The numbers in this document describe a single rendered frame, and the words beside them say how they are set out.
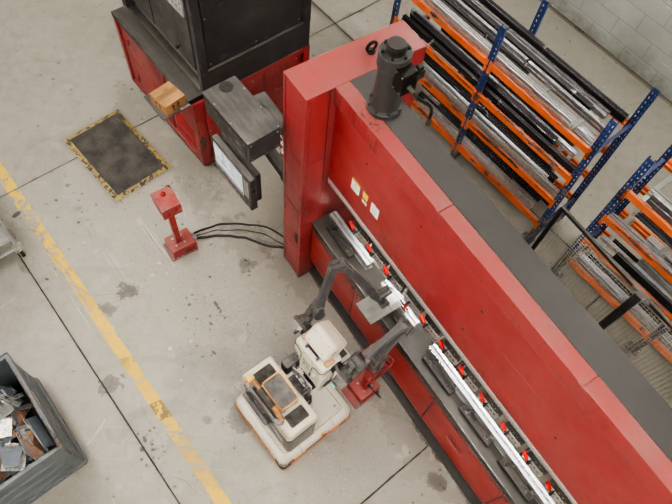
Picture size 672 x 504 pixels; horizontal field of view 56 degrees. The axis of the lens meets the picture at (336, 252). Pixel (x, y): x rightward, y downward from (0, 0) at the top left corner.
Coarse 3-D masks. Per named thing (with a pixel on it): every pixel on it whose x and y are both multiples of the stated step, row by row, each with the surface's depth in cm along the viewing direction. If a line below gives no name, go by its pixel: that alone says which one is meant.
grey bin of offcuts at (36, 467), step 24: (0, 360) 426; (0, 384) 451; (24, 384) 419; (0, 408) 425; (24, 408) 431; (48, 408) 445; (0, 432) 415; (24, 432) 419; (48, 432) 464; (0, 456) 409; (24, 456) 415; (48, 456) 400; (72, 456) 430; (0, 480) 421; (24, 480) 406; (48, 480) 434
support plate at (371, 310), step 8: (368, 296) 435; (360, 304) 432; (368, 304) 432; (376, 304) 433; (392, 304) 434; (400, 304) 434; (368, 312) 430; (376, 312) 430; (384, 312) 431; (368, 320) 427; (376, 320) 427
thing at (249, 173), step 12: (216, 144) 414; (228, 144) 416; (228, 156) 409; (240, 156) 412; (240, 168) 405; (252, 168) 409; (228, 180) 438; (252, 180) 401; (240, 192) 430; (252, 192) 413; (252, 204) 425
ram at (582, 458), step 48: (336, 144) 392; (336, 192) 431; (384, 192) 365; (384, 240) 399; (432, 240) 342; (432, 288) 371; (480, 288) 321; (480, 336) 347; (528, 384) 326; (528, 432) 353; (576, 432) 308; (576, 480) 331; (624, 480) 291
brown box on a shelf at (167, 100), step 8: (160, 88) 494; (168, 88) 494; (176, 88) 495; (144, 96) 503; (152, 96) 490; (160, 96) 490; (168, 96) 490; (176, 96) 491; (184, 96) 494; (152, 104) 500; (160, 104) 488; (168, 104) 487; (176, 104) 493; (184, 104) 501; (160, 112) 497; (168, 112) 493; (176, 112) 498
